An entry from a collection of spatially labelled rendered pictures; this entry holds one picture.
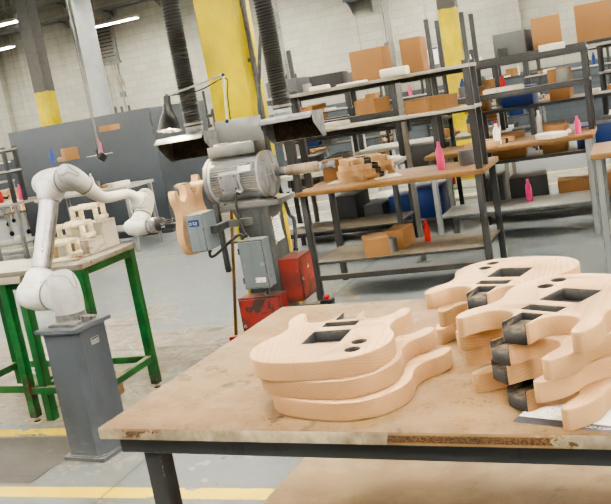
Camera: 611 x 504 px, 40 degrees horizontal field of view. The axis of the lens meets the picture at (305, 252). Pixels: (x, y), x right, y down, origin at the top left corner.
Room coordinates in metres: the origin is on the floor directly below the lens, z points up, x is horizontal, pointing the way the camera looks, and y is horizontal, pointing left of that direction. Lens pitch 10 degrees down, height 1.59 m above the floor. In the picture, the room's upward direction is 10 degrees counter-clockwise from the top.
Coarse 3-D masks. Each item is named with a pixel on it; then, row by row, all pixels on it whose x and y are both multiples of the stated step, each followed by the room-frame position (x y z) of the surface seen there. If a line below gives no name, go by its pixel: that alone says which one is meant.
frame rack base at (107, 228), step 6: (96, 222) 5.12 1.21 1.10; (102, 222) 5.13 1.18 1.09; (108, 222) 5.18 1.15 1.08; (114, 222) 5.24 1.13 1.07; (72, 228) 5.19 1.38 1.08; (78, 228) 5.18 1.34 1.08; (96, 228) 5.13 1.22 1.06; (102, 228) 5.11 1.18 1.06; (108, 228) 5.17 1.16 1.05; (114, 228) 5.22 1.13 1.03; (72, 234) 5.20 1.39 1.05; (78, 234) 5.18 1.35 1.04; (96, 234) 5.13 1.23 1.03; (102, 234) 5.11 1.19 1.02; (108, 234) 5.16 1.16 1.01; (114, 234) 5.21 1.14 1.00; (108, 240) 5.15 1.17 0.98; (114, 240) 5.20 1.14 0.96; (108, 246) 5.13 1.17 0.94
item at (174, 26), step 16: (160, 0) 4.85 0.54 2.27; (176, 0) 4.83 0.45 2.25; (176, 16) 4.80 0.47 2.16; (176, 32) 4.80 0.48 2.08; (176, 48) 4.80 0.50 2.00; (176, 64) 4.81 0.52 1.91; (176, 80) 4.82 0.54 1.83; (192, 80) 4.82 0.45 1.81; (192, 96) 4.81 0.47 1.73; (192, 112) 4.80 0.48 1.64; (192, 128) 4.80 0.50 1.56
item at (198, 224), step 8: (192, 216) 4.40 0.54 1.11; (200, 216) 4.39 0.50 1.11; (208, 216) 4.46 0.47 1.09; (192, 224) 4.41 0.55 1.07; (200, 224) 4.39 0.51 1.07; (208, 224) 4.44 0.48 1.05; (192, 232) 4.41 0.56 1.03; (200, 232) 4.39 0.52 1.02; (208, 232) 4.43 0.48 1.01; (192, 240) 4.41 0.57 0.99; (200, 240) 4.40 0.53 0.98; (208, 240) 4.41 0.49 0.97; (216, 240) 4.49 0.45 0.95; (232, 240) 4.51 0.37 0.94; (192, 248) 4.42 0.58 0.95; (200, 248) 4.40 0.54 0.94; (208, 248) 4.40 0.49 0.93; (224, 248) 4.51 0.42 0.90
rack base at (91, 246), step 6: (84, 240) 4.97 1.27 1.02; (90, 240) 4.99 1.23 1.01; (96, 240) 5.04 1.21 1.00; (102, 240) 5.09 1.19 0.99; (72, 246) 5.01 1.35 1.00; (84, 246) 4.98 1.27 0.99; (90, 246) 4.98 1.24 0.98; (96, 246) 5.03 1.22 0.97; (102, 246) 5.08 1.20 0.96; (60, 252) 5.05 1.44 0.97; (66, 252) 5.03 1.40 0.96; (84, 252) 4.98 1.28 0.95; (90, 252) 4.96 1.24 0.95; (96, 252) 5.02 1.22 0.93
